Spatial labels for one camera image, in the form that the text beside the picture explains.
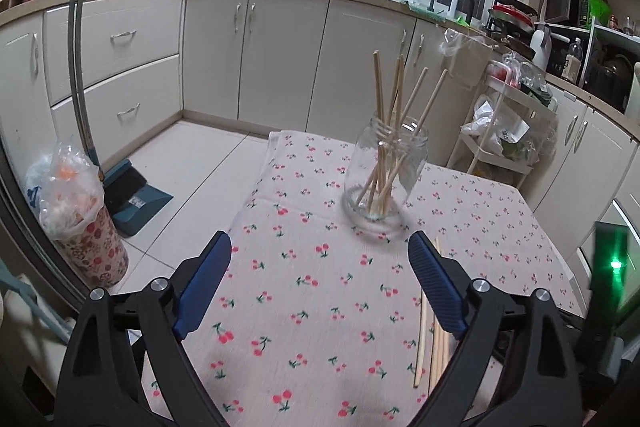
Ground clear glass jar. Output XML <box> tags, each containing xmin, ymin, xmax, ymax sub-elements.
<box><xmin>344</xmin><ymin>116</ymin><xmax>428</xmax><ymax>221</ymax></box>

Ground white rolling cart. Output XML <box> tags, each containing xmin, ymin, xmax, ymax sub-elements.
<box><xmin>446</xmin><ymin>60</ymin><xmax>558</xmax><ymax>187</ymax></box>

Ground white plastic bag on cart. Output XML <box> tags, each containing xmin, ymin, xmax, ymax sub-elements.
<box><xmin>461</xmin><ymin>93</ymin><xmax>529</xmax><ymax>158</ymax></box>

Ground white spray bottle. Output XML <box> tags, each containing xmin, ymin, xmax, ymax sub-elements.
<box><xmin>447</xmin><ymin>0</ymin><xmax>459</xmax><ymax>20</ymax></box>

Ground floral bin with plastic bag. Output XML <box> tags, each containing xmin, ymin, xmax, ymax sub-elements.
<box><xmin>25</xmin><ymin>143</ymin><xmax>129</xmax><ymax>288</ymax></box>

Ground wooden chopstick pile middle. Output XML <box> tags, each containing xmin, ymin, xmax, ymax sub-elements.
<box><xmin>376</xmin><ymin>54</ymin><xmax>405</xmax><ymax>217</ymax></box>

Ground wooden chopstick pile rightmost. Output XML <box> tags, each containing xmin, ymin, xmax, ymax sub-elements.
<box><xmin>384</xmin><ymin>67</ymin><xmax>450</xmax><ymax>217</ymax></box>

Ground teal dustpan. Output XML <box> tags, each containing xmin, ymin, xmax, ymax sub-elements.
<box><xmin>103</xmin><ymin>159</ymin><xmax>172</xmax><ymax>237</ymax></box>

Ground cream kitchen cabinets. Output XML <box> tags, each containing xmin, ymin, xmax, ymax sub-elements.
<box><xmin>1</xmin><ymin>0</ymin><xmax>639</xmax><ymax>260</ymax></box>

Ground cherry print tablecloth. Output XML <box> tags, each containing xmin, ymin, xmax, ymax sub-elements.
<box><xmin>126</xmin><ymin>124</ymin><xmax>579</xmax><ymax>426</ymax></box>

